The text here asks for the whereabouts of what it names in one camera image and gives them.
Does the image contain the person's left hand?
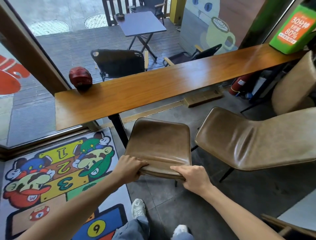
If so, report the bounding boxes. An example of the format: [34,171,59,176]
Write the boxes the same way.
[111,155,149,185]

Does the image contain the person's right hand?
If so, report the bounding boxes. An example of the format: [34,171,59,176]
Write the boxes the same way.
[170,165,213,197]

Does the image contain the brown leather chair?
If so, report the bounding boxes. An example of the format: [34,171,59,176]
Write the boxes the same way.
[124,118,192,187]
[194,106,316,183]

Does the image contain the person's left forearm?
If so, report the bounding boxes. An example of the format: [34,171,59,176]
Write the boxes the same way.
[15,171,127,240]

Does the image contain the person's right forearm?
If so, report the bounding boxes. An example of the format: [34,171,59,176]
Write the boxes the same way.
[197,184,285,240]

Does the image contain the black metal counter leg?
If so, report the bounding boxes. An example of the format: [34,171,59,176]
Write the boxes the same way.
[108,114,129,149]

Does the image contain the person's left white sneaker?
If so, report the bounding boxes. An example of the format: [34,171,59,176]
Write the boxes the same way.
[131,198,147,219]

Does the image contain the person's white sneaker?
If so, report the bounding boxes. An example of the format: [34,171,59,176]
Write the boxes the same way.
[131,198,147,219]
[172,224,190,240]

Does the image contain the person's right white sneaker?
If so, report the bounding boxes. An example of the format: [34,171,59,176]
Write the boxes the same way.
[172,224,190,240]

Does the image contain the person's blue jeans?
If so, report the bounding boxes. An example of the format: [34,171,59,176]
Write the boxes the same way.
[111,215,150,240]

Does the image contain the flat brown cardboard box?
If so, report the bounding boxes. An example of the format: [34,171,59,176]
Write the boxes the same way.
[184,89,224,108]

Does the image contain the long wooden bar counter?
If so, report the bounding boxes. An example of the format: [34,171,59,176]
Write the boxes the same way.
[54,44,309,131]

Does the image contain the colourful cartoon floor mat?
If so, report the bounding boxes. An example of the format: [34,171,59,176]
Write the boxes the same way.
[0,127,135,240]

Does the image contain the red fire extinguisher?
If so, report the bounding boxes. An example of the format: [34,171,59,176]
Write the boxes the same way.
[229,73,255,96]

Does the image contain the black outdoor folding chair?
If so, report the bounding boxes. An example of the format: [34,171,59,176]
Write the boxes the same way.
[163,44,223,67]
[90,49,149,82]

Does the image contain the red helmet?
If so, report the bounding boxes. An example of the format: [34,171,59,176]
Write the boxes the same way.
[68,66,93,91]

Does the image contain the grey outdoor folding table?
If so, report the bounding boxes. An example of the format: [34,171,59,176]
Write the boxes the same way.
[114,11,167,61]

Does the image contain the cat and cup window sticker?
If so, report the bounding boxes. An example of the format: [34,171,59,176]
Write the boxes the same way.
[184,0,239,54]

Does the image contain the round manhole cover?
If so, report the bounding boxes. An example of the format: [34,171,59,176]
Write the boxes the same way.
[29,20,70,37]
[84,13,116,29]

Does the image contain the dark slatted outdoor chair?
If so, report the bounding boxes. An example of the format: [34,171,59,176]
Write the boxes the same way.
[102,0,130,27]

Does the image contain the yellow pillar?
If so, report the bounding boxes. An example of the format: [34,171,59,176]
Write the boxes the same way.
[169,0,187,25]

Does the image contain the dark outdoor armchair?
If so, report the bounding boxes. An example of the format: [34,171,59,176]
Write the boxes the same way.
[128,0,166,26]

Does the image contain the red window sticker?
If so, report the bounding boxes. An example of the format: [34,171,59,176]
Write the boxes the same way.
[0,55,30,96]

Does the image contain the green sign box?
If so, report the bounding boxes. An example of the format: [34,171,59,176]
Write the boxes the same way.
[269,3,316,55]

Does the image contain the wooden chair frame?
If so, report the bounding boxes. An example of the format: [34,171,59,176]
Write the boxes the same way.
[261,214,316,240]

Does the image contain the brown window frame post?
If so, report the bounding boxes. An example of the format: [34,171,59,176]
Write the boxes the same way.
[0,0,71,96]

